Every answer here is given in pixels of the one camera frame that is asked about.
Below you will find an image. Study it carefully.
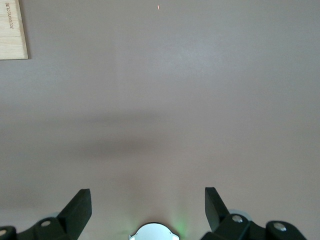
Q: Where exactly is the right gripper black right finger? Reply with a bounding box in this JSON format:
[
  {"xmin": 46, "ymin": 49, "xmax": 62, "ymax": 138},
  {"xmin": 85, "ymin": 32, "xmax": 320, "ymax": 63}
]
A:
[{"xmin": 199, "ymin": 186, "xmax": 307, "ymax": 240}]

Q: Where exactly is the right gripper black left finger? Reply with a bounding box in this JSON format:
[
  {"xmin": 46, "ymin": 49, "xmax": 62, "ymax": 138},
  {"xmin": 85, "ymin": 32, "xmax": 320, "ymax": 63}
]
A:
[{"xmin": 0, "ymin": 188, "xmax": 92, "ymax": 240}]

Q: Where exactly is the bamboo cutting board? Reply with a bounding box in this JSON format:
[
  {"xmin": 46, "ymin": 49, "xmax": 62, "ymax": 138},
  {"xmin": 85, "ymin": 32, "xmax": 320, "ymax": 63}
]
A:
[{"xmin": 0, "ymin": 0, "xmax": 30, "ymax": 61}]

